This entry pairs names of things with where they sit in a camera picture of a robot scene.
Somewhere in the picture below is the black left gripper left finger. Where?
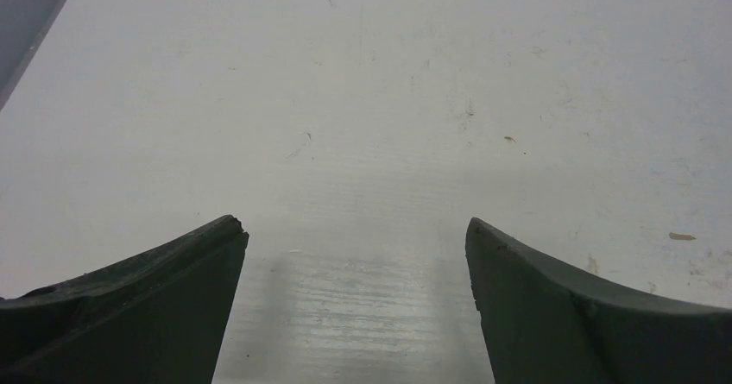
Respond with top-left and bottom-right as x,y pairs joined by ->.
1,215 -> 249,383

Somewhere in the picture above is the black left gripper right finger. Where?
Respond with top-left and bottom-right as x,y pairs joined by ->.
465,218 -> 731,383

